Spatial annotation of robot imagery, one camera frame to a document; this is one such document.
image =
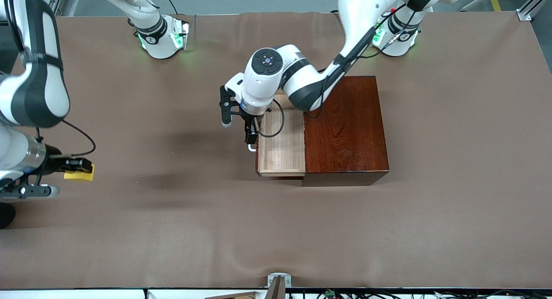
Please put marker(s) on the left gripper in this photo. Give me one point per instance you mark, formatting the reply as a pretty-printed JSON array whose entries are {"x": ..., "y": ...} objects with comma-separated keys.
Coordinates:
[{"x": 249, "y": 121}]

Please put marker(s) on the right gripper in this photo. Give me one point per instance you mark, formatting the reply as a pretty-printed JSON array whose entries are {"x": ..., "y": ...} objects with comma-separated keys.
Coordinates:
[{"x": 54, "y": 159}]

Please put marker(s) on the yellow block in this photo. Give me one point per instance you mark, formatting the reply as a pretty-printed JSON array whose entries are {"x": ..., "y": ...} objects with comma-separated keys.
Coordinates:
[{"x": 82, "y": 176}]

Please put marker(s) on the light wooden drawer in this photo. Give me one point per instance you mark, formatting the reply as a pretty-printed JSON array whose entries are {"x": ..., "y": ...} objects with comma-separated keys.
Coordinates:
[{"x": 282, "y": 156}]

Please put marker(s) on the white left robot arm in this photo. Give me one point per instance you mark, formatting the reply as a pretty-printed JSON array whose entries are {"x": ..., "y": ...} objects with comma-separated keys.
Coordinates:
[{"x": 302, "y": 70}]

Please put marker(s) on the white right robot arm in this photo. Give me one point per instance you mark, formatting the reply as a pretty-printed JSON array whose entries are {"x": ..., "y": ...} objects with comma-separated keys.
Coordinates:
[{"x": 43, "y": 74}]

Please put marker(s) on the black rounded object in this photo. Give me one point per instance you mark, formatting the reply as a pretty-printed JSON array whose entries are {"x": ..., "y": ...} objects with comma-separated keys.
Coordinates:
[{"x": 5, "y": 215}]

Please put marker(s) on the dark brown wooden cabinet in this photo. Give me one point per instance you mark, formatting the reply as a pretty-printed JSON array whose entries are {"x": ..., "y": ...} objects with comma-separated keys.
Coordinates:
[{"x": 345, "y": 130}]

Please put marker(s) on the brown table cover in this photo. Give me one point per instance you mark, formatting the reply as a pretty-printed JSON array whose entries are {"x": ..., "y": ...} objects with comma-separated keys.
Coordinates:
[{"x": 172, "y": 230}]

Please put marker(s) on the yellow floor tape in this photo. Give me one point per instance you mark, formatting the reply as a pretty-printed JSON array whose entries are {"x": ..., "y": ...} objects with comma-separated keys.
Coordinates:
[{"x": 496, "y": 1}]

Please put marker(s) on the small metal bracket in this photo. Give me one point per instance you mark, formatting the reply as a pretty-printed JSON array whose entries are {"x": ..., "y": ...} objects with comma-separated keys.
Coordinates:
[{"x": 286, "y": 281}]

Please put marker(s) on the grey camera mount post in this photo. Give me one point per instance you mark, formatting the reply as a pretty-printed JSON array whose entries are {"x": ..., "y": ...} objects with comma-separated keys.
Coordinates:
[{"x": 276, "y": 290}]

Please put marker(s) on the aluminium frame profile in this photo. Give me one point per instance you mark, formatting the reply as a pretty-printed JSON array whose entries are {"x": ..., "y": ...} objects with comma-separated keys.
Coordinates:
[
  {"x": 54, "y": 1},
  {"x": 528, "y": 10}
]

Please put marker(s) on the thin grey metal rail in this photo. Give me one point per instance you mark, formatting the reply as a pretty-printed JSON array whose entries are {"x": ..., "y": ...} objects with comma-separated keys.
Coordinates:
[{"x": 478, "y": 1}]

